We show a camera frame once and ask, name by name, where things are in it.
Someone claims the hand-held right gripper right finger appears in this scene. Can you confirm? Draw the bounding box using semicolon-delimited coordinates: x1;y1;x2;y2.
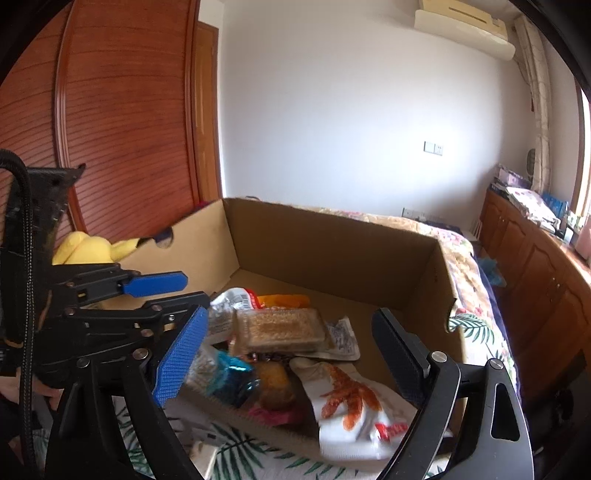
371;308;534;480

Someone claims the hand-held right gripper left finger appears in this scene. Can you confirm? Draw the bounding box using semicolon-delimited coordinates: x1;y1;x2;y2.
44;305;210;480

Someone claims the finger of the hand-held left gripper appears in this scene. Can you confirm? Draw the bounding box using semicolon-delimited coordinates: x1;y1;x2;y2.
50;262;188;306
64;290;212;352

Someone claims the white chicken feet packet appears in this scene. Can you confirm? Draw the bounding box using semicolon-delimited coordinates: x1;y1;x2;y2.
288;356;419;462

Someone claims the cardboard box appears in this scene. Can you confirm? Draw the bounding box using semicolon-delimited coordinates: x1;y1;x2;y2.
115;198;467;472

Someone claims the clear crinkled snack packet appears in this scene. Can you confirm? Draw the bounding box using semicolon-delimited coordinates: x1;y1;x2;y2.
185;344;221;393

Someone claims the blue snack packet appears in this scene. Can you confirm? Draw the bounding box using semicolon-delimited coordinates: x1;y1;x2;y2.
205;351;259;407

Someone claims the white printed snack packet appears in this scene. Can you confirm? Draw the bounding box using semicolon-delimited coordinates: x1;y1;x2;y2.
318;316;361;361

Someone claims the yellow plush toy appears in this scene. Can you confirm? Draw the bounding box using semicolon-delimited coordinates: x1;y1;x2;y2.
52;231;148;265

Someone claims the floral bedspread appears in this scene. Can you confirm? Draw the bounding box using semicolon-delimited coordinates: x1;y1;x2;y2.
106;208;520;480

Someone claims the golden brown pastry packet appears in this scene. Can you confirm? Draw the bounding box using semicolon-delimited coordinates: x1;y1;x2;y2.
254;360;296;409

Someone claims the small white box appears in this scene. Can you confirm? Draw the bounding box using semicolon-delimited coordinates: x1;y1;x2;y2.
178;425;220;478

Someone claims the toast bread packet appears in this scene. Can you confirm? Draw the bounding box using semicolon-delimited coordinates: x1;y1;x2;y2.
228;307;338;357

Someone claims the pink snack packet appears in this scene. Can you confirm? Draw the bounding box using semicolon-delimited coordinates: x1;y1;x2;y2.
247;401;303;425

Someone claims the orange snack packet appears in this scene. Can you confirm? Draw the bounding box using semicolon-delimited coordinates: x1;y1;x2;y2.
210;287;311;344

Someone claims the blue cloth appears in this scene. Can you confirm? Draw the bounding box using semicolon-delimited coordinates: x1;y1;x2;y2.
478;257;504;287

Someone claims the wooden cabinet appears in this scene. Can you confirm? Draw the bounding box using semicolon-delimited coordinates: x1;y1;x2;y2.
475;189;591;402

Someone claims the wooden wardrobe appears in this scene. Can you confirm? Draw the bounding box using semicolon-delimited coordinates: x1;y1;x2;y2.
0;0;225;241

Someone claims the stack of magazines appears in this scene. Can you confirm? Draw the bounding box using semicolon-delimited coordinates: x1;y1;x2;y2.
492;164;561;232

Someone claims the blue box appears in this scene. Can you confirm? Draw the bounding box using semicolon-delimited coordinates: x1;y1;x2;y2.
542;193;570;217

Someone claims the pale curtain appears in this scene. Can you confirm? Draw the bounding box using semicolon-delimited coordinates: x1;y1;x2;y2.
515;16;552;195

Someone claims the white air conditioner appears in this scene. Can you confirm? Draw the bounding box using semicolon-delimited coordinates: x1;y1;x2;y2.
414;0;516;61

